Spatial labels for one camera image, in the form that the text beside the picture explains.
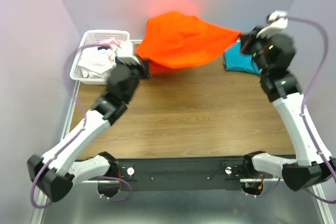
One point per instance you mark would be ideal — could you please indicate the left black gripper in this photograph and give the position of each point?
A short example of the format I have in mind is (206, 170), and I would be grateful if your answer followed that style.
(146, 63)

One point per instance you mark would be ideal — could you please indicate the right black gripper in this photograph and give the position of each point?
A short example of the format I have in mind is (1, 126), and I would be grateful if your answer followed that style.
(247, 40)

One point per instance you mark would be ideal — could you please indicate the teal t shirt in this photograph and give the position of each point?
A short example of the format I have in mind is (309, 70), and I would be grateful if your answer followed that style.
(236, 61)

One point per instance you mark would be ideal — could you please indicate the orange t shirt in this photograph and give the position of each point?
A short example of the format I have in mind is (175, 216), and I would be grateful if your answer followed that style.
(174, 41)

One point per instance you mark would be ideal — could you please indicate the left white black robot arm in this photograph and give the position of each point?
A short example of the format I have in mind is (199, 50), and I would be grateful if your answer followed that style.
(57, 171)

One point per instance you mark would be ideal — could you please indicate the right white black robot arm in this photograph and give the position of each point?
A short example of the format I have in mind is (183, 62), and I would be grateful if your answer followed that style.
(313, 163)

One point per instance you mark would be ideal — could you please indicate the navy blue t shirt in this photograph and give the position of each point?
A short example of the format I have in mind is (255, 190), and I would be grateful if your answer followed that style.
(103, 48)

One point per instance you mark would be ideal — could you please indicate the pink t shirt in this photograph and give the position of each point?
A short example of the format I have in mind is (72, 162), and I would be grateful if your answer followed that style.
(108, 43)

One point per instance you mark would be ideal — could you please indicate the white crumpled t shirt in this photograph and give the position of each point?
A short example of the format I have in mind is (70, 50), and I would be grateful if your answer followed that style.
(96, 63)

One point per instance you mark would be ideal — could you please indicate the white plastic laundry basket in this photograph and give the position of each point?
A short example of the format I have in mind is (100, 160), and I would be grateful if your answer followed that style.
(94, 37)

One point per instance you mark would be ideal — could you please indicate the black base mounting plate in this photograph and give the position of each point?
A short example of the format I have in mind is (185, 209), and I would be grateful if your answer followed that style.
(192, 173)

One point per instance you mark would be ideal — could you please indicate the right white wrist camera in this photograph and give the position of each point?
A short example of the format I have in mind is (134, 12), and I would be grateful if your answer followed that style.
(276, 22)

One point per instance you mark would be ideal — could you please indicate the aluminium extrusion frame rail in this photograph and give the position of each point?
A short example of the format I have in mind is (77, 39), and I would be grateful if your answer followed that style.
(108, 188)

